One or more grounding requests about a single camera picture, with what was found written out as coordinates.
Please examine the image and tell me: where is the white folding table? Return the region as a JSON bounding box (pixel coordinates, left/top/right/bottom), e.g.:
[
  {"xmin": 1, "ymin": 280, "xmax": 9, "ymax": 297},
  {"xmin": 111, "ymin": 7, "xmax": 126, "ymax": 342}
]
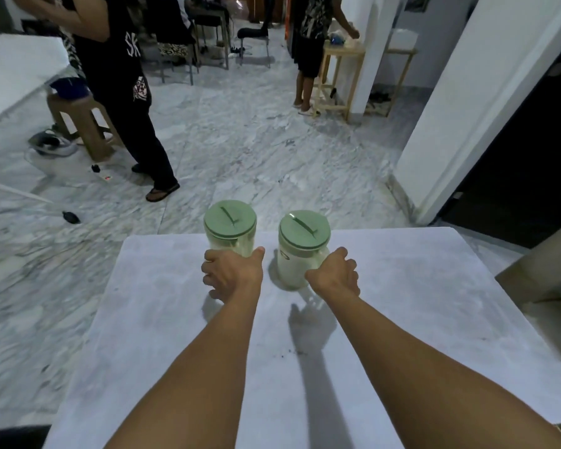
[{"xmin": 0, "ymin": 33, "xmax": 82, "ymax": 226}]

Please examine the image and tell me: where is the blue bowl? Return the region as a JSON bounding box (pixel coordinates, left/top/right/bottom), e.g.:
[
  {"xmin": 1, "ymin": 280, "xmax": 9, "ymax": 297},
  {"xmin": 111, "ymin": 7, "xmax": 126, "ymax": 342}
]
[{"xmin": 49, "ymin": 76, "xmax": 93, "ymax": 100}]

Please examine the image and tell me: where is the light wooden side table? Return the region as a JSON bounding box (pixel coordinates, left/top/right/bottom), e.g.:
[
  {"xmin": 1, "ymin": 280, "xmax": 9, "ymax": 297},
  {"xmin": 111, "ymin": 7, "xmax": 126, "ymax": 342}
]
[
  {"xmin": 311, "ymin": 38, "xmax": 367, "ymax": 124},
  {"xmin": 367, "ymin": 45, "xmax": 420, "ymax": 118}
]

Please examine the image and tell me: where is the green lidded clear pitcher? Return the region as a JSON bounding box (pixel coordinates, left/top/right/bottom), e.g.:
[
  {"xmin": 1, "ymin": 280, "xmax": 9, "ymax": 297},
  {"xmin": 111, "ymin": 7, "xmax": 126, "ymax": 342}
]
[
  {"xmin": 203, "ymin": 199, "xmax": 259, "ymax": 259},
  {"xmin": 276, "ymin": 210, "xmax": 332, "ymax": 291}
]

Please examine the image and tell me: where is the person's left forearm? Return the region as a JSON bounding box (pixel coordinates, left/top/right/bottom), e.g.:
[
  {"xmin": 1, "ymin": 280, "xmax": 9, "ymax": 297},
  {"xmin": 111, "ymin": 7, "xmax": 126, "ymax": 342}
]
[{"xmin": 103, "ymin": 294, "xmax": 262, "ymax": 449}]

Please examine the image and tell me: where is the person's right hand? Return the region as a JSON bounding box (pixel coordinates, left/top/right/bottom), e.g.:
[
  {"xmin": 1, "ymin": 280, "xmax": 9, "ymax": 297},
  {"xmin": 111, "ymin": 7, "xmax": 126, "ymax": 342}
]
[{"xmin": 304, "ymin": 246, "xmax": 361, "ymax": 302}]

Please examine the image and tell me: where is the black office chair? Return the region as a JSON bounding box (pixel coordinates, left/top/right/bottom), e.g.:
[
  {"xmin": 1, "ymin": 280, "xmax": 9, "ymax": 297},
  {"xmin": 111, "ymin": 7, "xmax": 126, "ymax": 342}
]
[
  {"xmin": 143, "ymin": 0, "xmax": 201, "ymax": 85},
  {"xmin": 236, "ymin": 21, "xmax": 273, "ymax": 70}
]

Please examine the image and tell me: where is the dark desk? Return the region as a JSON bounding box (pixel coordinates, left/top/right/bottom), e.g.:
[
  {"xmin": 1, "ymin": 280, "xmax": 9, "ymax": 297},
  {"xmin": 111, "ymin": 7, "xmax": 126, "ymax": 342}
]
[{"xmin": 186, "ymin": 2, "xmax": 231, "ymax": 72}]

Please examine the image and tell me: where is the white box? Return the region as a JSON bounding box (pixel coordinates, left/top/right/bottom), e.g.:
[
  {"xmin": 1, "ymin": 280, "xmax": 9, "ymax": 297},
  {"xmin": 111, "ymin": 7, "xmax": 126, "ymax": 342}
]
[{"xmin": 386, "ymin": 26, "xmax": 420, "ymax": 52}]

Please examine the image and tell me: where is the brown plastic stool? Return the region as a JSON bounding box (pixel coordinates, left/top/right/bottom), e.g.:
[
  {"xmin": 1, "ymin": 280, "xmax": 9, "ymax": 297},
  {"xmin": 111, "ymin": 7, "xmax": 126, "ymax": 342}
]
[{"xmin": 46, "ymin": 92, "xmax": 123, "ymax": 163}]

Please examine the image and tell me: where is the black plastic chair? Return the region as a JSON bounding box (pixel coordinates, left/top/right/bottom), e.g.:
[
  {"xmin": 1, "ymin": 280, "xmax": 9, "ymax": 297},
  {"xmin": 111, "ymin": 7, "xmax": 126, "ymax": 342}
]
[{"xmin": 0, "ymin": 424, "xmax": 53, "ymax": 449}]

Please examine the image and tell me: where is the person's left hand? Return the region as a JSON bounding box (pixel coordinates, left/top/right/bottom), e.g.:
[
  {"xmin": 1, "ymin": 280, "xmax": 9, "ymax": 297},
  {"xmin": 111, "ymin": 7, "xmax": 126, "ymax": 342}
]
[{"xmin": 201, "ymin": 246, "xmax": 266, "ymax": 306}]

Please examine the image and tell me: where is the person's right forearm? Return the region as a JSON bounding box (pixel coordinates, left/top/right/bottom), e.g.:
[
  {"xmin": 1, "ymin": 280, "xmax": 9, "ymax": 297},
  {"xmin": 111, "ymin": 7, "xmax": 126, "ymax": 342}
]
[{"xmin": 327, "ymin": 292, "xmax": 561, "ymax": 449}]

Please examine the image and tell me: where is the grey round appliance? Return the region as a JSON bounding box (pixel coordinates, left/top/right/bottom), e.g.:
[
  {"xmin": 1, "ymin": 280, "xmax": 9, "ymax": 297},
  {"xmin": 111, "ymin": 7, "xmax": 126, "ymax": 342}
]
[{"xmin": 27, "ymin": 129, "xmax": 79, "ymax": 158}]

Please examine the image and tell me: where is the white power strip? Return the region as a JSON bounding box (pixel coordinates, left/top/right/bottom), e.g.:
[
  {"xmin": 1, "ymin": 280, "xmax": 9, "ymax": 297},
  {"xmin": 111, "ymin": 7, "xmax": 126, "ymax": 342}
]
[{"xmin": 90, "ymin": 163, "xmax": 117, "ymax": 184}]

